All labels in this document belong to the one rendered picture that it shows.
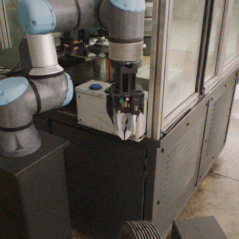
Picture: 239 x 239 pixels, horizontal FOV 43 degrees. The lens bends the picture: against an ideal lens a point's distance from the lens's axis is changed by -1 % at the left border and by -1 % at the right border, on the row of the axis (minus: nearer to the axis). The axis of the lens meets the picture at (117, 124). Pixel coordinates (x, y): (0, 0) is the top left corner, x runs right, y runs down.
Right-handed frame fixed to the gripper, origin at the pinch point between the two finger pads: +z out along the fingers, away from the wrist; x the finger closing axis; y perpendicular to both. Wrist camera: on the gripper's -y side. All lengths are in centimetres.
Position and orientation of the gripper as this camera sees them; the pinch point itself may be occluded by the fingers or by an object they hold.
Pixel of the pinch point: (124, 133)
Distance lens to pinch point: 78.9
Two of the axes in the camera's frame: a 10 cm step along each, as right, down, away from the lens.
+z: 0.0, 8.9, 4.5
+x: 9.9, -0.5, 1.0
